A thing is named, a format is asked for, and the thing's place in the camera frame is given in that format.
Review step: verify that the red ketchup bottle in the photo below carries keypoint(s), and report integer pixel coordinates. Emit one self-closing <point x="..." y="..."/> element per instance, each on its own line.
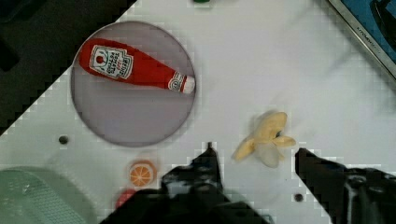
<point x="126" y="64"/>

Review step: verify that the grey round plate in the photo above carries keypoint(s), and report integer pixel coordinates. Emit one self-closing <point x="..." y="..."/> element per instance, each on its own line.
<point x="127" y="115"/>

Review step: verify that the red strawberry toy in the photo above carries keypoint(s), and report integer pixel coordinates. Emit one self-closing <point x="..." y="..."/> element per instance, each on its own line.
<point x="124" y="196"/>

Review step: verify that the orange slice toy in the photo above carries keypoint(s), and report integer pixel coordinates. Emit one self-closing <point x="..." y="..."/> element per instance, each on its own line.
<point x="142" y="173"/>

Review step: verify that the green oval colander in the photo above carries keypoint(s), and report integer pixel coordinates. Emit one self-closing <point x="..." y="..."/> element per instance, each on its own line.
<point x="32" y="195"/>

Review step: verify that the silver toaster oven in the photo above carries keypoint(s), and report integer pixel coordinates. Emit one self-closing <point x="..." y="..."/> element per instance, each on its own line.
<point x="373" y="22"/>

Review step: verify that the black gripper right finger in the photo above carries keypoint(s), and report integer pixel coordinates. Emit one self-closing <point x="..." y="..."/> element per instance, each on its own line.
<point x="325" y="180"/>

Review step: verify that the yellow toy banana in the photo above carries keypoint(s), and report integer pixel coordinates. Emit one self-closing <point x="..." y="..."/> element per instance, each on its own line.
<point x="266" y="141"/>

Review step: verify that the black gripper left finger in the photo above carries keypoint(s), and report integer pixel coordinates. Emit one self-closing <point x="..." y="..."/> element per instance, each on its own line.
<point x="203" y="170"/>

